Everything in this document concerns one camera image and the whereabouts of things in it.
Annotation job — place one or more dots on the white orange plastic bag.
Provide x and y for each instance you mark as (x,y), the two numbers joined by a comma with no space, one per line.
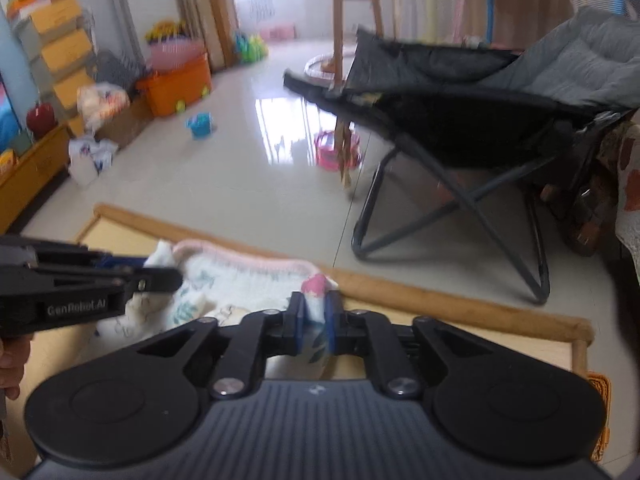
(102,100)

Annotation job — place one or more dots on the television screen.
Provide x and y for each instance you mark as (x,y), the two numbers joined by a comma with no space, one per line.
(7,120)

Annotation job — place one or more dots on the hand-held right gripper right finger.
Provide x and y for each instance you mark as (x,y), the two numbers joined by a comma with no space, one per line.
(331,320)

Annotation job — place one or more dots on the pink plastic step stool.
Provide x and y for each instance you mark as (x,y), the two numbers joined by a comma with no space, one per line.
(280,32)

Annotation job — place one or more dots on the yellow packet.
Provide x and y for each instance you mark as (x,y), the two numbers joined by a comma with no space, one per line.
(6,160)

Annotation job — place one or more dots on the low wooden table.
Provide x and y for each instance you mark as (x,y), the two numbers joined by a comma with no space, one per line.
(450,330)

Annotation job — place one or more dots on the pink plastic basket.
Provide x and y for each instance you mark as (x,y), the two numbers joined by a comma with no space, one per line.
(175,52)

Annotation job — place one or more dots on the green toy bowling pins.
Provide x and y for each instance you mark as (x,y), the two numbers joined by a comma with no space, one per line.
(250,47)

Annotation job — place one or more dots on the person's left hand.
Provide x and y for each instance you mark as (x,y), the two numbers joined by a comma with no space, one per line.
(12,365)

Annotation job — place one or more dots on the red apple shaped ornament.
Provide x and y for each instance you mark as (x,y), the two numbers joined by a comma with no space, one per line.
(40,117)

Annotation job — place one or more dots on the small brown toy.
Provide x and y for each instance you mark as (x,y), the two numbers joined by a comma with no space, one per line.
(330,66)

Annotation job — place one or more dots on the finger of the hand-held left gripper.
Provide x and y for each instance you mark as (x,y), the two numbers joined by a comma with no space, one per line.
(155,280)
(120,261)

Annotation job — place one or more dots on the blue toy bucket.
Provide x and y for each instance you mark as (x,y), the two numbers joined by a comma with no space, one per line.
(200,125)

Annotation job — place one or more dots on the white floral baby garment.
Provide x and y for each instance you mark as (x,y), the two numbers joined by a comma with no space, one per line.
(235,280)

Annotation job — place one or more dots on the yellow plastic toy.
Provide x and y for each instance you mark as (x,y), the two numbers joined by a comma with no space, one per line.
(165,30)

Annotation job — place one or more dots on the yellow drawer tower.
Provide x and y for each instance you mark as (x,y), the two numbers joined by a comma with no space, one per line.
(60,45)

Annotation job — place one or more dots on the wooden cabinet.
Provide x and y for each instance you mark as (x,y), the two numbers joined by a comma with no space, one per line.
(35,175)

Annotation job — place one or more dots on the silver hula hoop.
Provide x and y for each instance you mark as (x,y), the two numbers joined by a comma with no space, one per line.
(307,67)

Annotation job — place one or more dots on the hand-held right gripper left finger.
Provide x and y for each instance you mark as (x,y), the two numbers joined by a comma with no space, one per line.
(298,317)

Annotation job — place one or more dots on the dark grey plastic basket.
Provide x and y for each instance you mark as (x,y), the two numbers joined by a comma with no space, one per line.
(117,70)

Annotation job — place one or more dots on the tall wooden stool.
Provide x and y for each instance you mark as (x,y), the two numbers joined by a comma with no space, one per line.
(338,20)

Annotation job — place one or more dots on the white blue plastic bag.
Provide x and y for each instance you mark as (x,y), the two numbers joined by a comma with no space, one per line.
(92,157)

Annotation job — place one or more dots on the pink toy drum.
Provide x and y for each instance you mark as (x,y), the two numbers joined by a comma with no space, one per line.
(327,152)

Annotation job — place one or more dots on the dried palm leaf fan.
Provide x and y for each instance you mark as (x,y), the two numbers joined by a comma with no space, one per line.
(345,155)

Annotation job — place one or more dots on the brown leather bag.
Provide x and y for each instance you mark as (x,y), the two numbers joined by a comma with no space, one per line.
(585,215)

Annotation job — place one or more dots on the orange wheeled storage bin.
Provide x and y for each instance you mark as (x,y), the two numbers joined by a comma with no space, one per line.
(177,85)

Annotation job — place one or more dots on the grey folding lounge chair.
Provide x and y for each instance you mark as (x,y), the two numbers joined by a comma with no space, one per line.
(475,120)

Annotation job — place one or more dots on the brown cardboard box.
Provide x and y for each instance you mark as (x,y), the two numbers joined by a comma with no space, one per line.
(125,120)

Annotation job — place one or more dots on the white wall poster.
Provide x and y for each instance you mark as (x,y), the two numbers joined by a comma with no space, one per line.
(260,0)

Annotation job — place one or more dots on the beige curtain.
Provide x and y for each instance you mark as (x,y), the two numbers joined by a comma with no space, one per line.
(200,10)

